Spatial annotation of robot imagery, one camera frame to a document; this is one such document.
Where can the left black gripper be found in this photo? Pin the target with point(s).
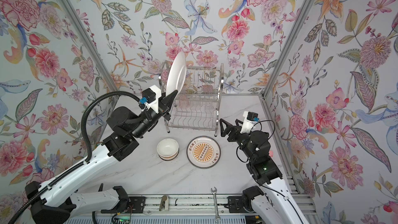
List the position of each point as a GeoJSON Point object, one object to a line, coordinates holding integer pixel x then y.
{"type": "Point", "coordinates": [163, 108]}

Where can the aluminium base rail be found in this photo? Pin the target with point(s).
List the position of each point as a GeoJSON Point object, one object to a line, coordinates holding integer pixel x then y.
{"type": "Point", "coordinates": [186, 205]}

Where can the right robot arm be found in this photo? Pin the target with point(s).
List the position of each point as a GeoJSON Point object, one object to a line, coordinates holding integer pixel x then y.
{"type": "Point", "coordinates": [271, 198]}

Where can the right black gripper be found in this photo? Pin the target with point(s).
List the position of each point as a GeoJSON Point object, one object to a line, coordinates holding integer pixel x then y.
{"type": "Point", "coordinates": [224, 134]}

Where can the cream white bowl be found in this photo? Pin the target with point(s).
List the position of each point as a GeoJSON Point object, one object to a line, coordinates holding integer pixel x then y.
{"type": "Point", "coordinates": [175, 155]}

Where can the steel two-tier dish rack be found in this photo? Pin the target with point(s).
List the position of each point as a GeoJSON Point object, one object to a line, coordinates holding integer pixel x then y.
{"type": "Point", "coordinates": [197, 106]}

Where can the orange striped plate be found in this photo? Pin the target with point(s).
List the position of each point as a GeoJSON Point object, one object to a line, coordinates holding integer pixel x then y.
{"type": "Point", "coordinates": [203, 149]}
{"type": "Point", "coordinates": [177, 74]}

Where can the small metal bracket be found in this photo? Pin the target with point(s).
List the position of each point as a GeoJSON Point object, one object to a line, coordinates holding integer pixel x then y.
{"type": "Point", "coordinates": [164, 204]}

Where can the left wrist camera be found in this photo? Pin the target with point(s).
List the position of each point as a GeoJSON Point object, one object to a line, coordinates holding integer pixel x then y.
{"type": "Point", "coordinates": [150, 99]}

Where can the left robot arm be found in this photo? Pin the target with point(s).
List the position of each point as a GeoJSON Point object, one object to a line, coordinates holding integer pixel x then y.
{"type": "Point", "coordinates": [55, 201]}

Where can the silver open-end wrench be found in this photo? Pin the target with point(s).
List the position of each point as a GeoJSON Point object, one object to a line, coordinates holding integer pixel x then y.
{"type": "Point", "coordinates": [214, 194]}

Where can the white patterned plate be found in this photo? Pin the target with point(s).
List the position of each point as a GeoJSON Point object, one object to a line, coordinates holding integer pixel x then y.
{"type": "Point", "coordinates": [203, 165]}

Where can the orange bowl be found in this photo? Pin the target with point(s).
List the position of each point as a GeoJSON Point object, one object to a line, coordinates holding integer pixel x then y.
{"type": "Point", "coordinates": [167, 147]}

